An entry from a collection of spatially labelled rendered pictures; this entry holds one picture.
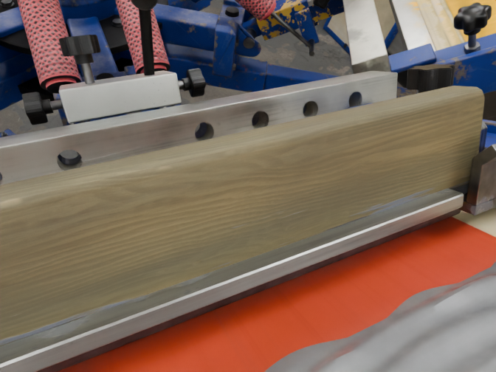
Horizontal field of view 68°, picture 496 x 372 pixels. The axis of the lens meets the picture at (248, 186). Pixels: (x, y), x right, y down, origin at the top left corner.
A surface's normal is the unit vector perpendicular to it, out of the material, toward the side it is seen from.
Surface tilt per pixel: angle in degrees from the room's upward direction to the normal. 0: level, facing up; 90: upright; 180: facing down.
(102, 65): 0
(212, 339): 32
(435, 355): 3
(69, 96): 58
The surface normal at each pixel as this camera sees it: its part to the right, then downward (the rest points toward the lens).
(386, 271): -0.11, -0.92
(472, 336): 0.11, -0.59
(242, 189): 0.41, 0.29
